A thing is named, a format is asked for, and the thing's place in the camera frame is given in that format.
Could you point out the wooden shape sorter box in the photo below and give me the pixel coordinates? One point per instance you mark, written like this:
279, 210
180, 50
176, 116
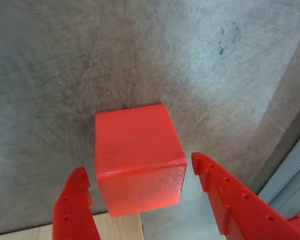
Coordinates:
120, 227

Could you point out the aluminium profile rail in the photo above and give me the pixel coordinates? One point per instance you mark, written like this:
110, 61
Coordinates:
290, 182

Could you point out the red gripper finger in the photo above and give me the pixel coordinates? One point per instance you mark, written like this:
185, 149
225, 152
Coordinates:
70, 215
242, 215

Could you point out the red cube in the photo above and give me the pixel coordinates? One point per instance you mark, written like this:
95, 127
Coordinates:
137, 150

